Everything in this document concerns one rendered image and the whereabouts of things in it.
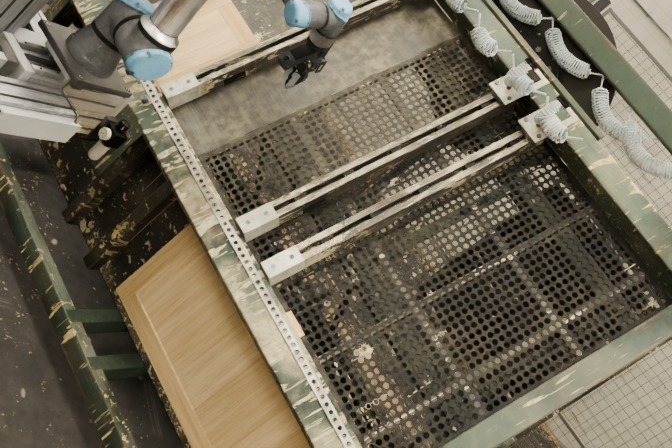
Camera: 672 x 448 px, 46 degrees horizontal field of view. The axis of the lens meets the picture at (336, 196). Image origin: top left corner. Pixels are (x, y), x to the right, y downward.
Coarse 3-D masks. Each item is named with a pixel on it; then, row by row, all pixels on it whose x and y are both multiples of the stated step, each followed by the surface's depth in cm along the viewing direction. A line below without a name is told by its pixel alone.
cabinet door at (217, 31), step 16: (208, 0) 300; (224, 0) 300; (208, 16) 296; (224, 16) 296; (240, 16) 297; (192, 32) 293; (208, 32) 293; (224, 32) 293; (240, 32) 293; (176, 48) 290; (192, 48) 290; (208, 48) 290; (224, 48) 290; (240, 48) 290; (176, 64) 286; (192, 64) 287; (208, 64) 286; (160, 80) 283
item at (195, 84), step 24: (360, 0) 295; (384, 0) 295; (408, 0) 302; (360, 24) 298; (264, 48) 284; (288, 48) 286; (192, 72) 278; (216, 72) 278; (240, 72) 283; (168, 96) 273; (192, 96) 280
